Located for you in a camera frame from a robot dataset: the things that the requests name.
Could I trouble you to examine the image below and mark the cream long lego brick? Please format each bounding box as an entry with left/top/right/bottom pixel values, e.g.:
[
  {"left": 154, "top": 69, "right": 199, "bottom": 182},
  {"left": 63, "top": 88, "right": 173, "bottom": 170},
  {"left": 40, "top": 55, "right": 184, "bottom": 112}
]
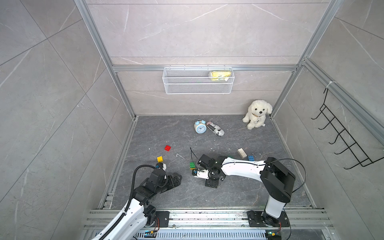
[{"left": 237, "top": 148, "right": 248, "bottom": 159}]

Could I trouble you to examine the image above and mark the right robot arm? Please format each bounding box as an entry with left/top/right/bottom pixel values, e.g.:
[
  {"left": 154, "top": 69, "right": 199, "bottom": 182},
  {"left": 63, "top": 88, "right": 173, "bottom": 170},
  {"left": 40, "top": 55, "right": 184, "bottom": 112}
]
[{"left": 192, "top": 155, "right": 296, "bottom": 228}]

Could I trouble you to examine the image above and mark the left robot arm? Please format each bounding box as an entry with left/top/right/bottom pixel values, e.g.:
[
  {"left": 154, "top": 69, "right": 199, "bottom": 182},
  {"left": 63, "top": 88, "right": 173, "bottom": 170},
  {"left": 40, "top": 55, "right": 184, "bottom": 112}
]
[{"left": 94, "top": 163, "right": 182, "bottom": 240}]

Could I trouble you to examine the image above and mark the yellow lego brick upper left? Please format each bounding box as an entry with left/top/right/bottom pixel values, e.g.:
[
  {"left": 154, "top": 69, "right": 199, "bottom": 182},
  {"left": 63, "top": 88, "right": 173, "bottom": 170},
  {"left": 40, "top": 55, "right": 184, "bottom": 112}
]
[{"left": 157, "top": 156, "right": 164, "bottom": 163}]

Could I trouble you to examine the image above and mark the blue alarm clock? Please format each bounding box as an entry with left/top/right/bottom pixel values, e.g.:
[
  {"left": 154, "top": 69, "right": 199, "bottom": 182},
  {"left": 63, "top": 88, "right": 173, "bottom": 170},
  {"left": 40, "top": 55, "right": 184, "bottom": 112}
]
[{"left": 194, "top": 119, "right": 207, "bottom": 134}]

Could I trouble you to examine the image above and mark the white plush dog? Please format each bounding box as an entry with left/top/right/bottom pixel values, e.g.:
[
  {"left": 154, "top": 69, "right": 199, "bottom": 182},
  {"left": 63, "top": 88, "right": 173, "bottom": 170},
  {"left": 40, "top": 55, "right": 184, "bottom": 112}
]
[{"left": 243, "top": 100, "right": 273, "bottom": 130}]

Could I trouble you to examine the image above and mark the yellow sponge in basket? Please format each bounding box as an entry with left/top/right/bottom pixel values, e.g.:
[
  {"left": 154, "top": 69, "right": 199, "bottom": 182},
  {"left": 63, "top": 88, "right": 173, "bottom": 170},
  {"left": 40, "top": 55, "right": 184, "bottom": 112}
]
[{"left": 209, "top": 71, "right": 232, "bottom": 82}]

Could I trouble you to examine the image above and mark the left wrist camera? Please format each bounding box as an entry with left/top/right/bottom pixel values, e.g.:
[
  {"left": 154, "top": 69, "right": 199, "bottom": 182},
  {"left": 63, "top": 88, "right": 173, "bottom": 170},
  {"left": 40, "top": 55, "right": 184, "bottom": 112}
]
[{"left": 155, "top": 162, "right": 167, "bottom": 171}]

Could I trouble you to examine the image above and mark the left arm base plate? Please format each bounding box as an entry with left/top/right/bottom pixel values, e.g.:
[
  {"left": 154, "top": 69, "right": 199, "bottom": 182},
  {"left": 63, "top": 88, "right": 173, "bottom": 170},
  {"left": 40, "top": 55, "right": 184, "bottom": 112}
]
[{"left": 146, "top": 211, "right": 170, "bottom": 228}]

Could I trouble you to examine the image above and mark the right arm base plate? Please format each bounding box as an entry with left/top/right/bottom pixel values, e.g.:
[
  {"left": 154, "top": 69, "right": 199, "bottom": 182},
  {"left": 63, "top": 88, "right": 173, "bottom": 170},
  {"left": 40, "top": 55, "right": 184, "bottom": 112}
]
[{"left": 247, "top": 211, "right": 290, "bottom": 228}]

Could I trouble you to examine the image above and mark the white wire mesh basket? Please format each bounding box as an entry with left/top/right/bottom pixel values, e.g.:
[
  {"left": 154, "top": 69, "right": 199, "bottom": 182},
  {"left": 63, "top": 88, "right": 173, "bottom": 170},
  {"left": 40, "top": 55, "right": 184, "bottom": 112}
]
[{"left": 162, "top": 67, "right": 235, "bottom": 95}]

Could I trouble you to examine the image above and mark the aluminium mounting rail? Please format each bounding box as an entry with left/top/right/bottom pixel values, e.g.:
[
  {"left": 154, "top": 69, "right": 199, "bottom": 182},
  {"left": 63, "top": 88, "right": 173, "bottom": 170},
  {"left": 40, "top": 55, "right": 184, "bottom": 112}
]
[{"left": 83, "top": 208, "right": 334, "bottom": 230}]

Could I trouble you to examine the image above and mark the black wire hook rack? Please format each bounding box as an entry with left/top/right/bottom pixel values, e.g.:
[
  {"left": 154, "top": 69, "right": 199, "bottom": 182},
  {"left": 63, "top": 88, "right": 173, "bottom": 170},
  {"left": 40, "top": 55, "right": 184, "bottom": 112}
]
[{"left": 311, "top": 88, "right": 384, "bottom": 170}]

